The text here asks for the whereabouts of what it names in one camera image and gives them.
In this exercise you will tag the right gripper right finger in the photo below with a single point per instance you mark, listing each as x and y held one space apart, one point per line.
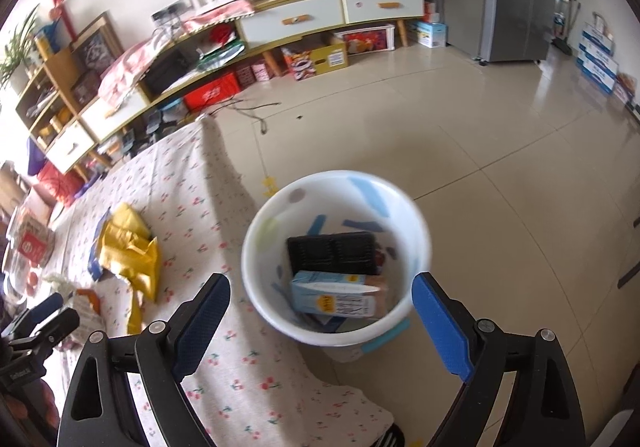
478 352

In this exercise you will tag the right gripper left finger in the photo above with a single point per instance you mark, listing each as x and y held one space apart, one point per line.
168 351

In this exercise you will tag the light blue milk carton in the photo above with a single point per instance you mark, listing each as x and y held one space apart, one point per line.
339 295

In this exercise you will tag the black plastic cookie tray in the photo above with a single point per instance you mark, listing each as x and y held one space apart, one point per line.
339 253

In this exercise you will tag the blue cookie box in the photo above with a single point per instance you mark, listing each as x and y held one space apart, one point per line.
95 269

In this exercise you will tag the white patterned trash bin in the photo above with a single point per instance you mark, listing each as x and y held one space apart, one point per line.
336 202

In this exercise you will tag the orange tomatoes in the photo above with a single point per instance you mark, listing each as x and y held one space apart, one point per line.
32 283

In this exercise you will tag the clear jar red label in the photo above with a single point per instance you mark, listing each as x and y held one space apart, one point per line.
31 238

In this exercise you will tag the cherry print tablecloth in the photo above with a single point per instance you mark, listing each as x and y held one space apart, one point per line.
253 387

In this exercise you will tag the yellow foil snack bag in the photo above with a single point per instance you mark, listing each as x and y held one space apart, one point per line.
130 252

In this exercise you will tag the wooden TV cabinet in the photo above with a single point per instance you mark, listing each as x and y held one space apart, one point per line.
63 116

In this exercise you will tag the red gift box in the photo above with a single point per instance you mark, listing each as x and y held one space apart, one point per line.
213 92

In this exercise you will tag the potted green plant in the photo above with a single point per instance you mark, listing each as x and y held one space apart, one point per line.
17 48

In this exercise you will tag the pink cloth on cabinet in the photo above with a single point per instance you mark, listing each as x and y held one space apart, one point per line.
129 68

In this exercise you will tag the framed picture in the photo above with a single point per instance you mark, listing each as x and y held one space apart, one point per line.
97 47

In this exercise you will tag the light blue tissue box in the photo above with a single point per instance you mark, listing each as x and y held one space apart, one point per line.
427 34

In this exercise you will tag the yellow red cardboard box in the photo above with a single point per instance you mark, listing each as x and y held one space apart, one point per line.
306 61

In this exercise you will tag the stacked blue white cartons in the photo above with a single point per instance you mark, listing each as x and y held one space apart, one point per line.
595 57

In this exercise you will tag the white red storage box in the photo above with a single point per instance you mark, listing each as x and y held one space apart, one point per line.
367 39

